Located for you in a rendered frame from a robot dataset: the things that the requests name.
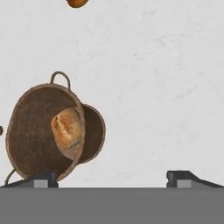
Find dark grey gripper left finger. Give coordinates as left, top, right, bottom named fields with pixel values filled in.
left=0, top=171, right=60, bottom=189

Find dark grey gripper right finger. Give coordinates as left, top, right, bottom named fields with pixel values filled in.
left=165, top=170, right=224, bottom=189

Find brown woven basket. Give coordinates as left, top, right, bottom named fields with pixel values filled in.
left=3, top=71, right=107, bottom=186

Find golden brown bread loaf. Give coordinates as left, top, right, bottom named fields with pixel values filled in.
left=50, top=107, right=83, bottom=149

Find orange round fruit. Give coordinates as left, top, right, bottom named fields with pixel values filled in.
left=66, top=0, right=89, bottom=9

